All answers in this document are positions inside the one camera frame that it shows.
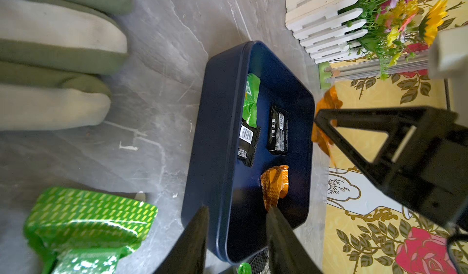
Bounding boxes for flowers in white fence planter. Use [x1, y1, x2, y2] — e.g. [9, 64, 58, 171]
[285, 0, 468, 74]

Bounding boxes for black packet right side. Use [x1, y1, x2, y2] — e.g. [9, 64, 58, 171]
[266, 105, 289, 155]

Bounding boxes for dark blue storage box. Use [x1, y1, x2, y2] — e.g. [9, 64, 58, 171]
[181, 41, 315, 264]

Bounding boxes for green cookie packet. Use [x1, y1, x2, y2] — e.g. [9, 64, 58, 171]
[23, 187, 158, 274]

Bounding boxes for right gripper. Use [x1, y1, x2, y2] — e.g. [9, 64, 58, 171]
[321, 107, 468, 230]

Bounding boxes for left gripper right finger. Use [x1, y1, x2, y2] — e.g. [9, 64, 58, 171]
[266, 207, 322, 274]

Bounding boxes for white green garden glove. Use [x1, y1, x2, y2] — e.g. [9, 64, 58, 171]
[1, 0, 133, 131]

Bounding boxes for black packet with barcode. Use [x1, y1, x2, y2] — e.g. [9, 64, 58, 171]
[237, 120, 261, 167]

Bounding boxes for green packet upper left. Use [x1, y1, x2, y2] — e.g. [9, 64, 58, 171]
[243, 73, 261, 128]

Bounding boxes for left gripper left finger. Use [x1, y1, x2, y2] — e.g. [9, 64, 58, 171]
[154, 206, 210, 274]

